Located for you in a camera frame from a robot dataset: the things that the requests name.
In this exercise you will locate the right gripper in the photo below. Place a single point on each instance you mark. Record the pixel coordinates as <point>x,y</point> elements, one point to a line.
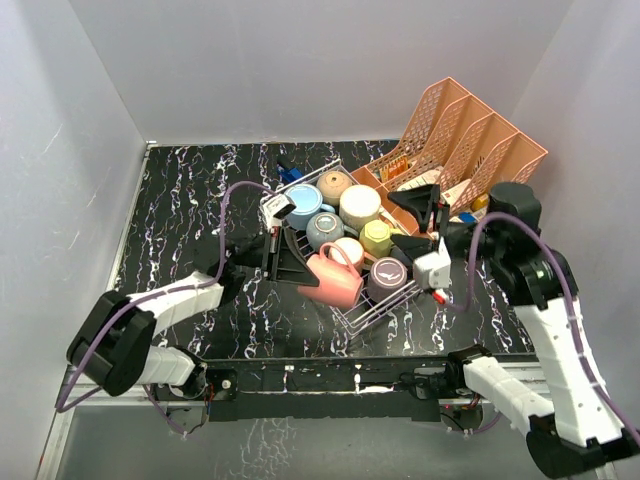
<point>419,200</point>

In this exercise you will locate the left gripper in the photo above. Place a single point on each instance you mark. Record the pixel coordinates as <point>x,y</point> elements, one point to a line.
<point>289,265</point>

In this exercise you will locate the yellow-green mug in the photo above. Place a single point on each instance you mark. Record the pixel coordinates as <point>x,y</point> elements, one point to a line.
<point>375,238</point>

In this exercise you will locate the pink mug white inside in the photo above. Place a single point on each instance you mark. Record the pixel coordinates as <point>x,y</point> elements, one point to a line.
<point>340,285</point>

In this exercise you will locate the grey mug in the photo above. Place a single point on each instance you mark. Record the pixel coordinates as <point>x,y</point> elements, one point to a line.
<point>327,227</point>

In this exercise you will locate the purple mug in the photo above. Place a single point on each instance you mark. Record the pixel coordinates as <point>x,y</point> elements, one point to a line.
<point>387,275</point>

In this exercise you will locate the light blue mug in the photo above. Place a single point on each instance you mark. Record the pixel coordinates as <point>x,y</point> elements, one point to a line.
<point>308,202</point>

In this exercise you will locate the beige round mug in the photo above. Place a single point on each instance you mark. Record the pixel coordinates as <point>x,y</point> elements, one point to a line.
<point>332,185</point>

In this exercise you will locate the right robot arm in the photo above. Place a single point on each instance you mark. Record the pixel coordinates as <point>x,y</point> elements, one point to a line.
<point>578,428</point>

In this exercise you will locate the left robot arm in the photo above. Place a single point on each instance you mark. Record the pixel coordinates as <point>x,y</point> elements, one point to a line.
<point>114,346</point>

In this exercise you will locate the peach desk organizer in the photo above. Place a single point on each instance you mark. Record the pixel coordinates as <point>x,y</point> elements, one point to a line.
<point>469,144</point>

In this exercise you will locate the small blue object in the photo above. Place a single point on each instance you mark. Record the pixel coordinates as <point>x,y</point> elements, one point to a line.
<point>287,172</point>

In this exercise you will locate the white wire dish rack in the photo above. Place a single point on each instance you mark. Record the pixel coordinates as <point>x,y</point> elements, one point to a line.
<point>365,313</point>

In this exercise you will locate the black front rail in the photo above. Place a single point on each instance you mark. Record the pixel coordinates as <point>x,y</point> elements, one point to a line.
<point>316,388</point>

